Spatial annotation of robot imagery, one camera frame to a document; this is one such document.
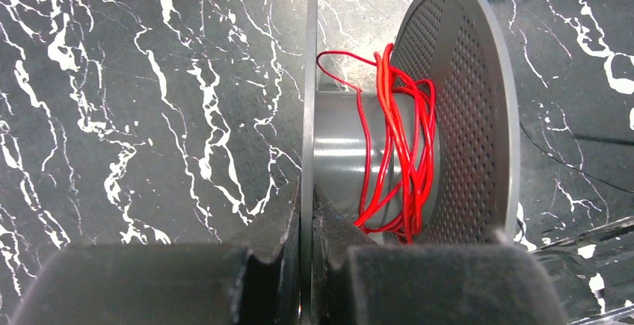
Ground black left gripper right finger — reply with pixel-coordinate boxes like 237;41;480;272
312;188;567;324

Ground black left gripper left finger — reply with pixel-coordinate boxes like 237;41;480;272
10;180;301;324

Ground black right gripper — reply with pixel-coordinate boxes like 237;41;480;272
532;216;633;324

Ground grey filament spool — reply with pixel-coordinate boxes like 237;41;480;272
298;0;520;324

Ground black thin wire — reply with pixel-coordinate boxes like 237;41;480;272
519;120;634;195

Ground red thin wire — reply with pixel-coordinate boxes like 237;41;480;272
316;43;438;244

